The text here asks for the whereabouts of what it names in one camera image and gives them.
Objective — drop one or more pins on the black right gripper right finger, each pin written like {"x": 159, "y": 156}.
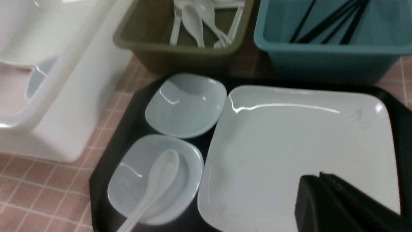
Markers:
{"x": 365, "y": 210}

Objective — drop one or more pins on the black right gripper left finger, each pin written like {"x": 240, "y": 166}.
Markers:
{"x": 317, "y": 209}

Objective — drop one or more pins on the large white square plate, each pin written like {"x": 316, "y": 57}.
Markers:
{"x": 267, "y": 138}

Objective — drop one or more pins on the white ceramic soup spoon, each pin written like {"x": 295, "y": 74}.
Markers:
{"x": 160, "y": 178}

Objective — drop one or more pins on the small white bowl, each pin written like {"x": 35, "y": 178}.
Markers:
{"x": 186, "y": 105}
{"x": 128, "y": 183}

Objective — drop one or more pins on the white square plate in tub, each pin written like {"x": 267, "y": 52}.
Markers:
{"x": 50, "y": 26}

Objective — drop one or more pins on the black chopstick in blue bin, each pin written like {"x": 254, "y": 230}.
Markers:
{"x": 302, "y": 22}

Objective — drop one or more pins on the teal blue plastic bin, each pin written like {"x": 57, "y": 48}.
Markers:
{"x": 382, "y": 36}

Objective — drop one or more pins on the black plastic serving tray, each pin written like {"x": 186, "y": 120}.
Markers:
{"x": 133, "y": 126}

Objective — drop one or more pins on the white spoon centre of bin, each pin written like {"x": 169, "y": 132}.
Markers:
{"x": 193, "y": 22}

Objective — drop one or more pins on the white spoon of bin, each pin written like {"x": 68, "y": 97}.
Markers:
{"x": 178, "y": 5}
{"x": 193, "y": 22}

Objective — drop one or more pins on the olive green plastic bin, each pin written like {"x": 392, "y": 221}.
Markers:
{"x": 146, "y": 30}

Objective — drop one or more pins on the white spoon left of bin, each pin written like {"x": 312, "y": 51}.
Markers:
{"x": 178, "y": 5}

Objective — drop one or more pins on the pink checked tablecloth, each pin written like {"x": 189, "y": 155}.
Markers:
{"x": 46, "y": 196}

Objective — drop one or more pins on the large white plastic tub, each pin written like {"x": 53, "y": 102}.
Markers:
{"x": 50, "y": 110}

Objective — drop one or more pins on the white spoon with printed handle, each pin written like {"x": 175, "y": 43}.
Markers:
{"x": 206, "y": 10}

